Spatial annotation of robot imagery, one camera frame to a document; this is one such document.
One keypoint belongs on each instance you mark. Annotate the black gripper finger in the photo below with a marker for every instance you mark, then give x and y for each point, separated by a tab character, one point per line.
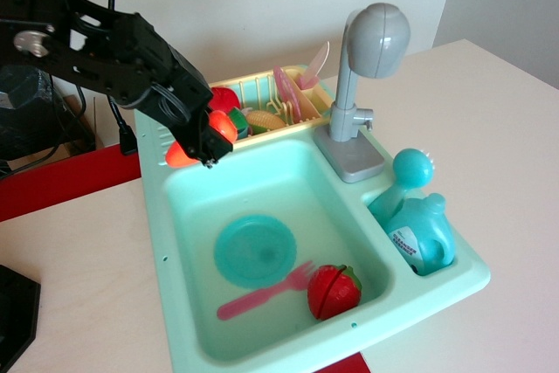
200	138

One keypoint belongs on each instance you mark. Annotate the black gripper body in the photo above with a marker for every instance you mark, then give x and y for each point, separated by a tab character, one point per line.
154	78

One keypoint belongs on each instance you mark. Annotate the orange toy carrot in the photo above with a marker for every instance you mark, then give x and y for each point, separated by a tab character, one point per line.
231	126

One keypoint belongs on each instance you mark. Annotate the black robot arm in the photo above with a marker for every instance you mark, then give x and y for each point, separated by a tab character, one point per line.
65	38

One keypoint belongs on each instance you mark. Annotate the pink toy plate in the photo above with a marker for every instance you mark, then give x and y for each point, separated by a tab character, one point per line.
286	92

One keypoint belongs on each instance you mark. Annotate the teal toy plate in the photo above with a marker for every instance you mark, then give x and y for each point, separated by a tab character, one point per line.
255	251

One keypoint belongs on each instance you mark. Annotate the red toy tomato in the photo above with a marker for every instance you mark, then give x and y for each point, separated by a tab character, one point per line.
224	99

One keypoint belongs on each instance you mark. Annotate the yellow toy corn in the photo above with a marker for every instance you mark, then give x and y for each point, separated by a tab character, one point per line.
262	121

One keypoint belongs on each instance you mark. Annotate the yellow dish rack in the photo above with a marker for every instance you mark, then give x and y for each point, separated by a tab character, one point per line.
258	91

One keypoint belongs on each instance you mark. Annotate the black bag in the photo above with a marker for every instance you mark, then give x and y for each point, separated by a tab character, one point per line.
38	124

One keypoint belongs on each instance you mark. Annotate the pink toy knife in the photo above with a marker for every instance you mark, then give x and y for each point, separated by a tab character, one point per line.
310	77

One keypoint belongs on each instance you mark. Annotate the mint green toy sink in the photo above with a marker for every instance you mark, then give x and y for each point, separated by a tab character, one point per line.
290	179

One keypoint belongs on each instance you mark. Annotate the pink toy fork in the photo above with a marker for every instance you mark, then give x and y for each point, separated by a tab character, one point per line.
296	280

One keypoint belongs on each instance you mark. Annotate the red toy strawberry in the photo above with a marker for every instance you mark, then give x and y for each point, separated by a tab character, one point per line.
333	290

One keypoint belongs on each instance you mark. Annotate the teal dish brush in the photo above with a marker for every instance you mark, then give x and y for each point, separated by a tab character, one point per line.
412	169

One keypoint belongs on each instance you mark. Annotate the black base block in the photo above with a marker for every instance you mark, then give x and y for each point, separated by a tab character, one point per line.
20	298

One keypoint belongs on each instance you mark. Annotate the teal cleanser bottle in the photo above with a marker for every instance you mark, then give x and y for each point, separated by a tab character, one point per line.
422	234

